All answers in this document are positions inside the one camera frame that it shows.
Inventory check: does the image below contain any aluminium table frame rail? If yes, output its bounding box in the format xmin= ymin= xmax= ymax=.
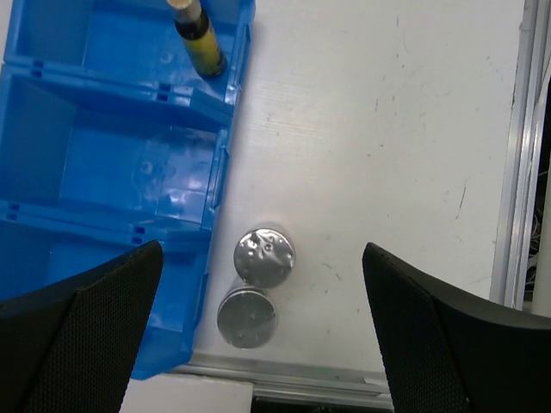
xmin=177 ymin=1 xmax=550 ymax=409

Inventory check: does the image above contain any blue bin middle compartment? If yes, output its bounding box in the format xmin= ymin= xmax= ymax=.
xmin=1 ymin=66 xmax=231 ymax=233

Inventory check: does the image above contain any blue bin near compartment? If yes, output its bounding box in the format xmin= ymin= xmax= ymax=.
xmin=1 ymin=201 xmax=210 ymax=379

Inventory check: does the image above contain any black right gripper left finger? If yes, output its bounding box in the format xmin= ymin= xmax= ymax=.
xmin=1 ymin=241 xmax=164 ymax=412

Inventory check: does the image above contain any yellow label bottle gold cap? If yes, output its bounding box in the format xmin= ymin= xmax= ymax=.
xmin=167 ymin=0 xmax=226 ymax=77

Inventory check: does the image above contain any blue bin compartment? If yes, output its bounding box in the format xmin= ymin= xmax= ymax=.
xmin=1 ymin=66 xmax=231 ymax=233
xmin=4 ymin=1 xmax=256 ymax=105
xmin=1 ymin=201 xmax=210 ymax=379

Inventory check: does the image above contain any blue label shaker silver lid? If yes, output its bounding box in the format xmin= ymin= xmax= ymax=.
xmin=232 ymin=222 xmax=297 ymax=289

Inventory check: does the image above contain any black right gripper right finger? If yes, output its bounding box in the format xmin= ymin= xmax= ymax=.
xmin=362 ymin=243 xmax=550 ymax=412

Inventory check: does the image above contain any blue bin far compartment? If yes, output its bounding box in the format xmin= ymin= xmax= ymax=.
xmin=4 ymin=1 xmax=256 ymax=105

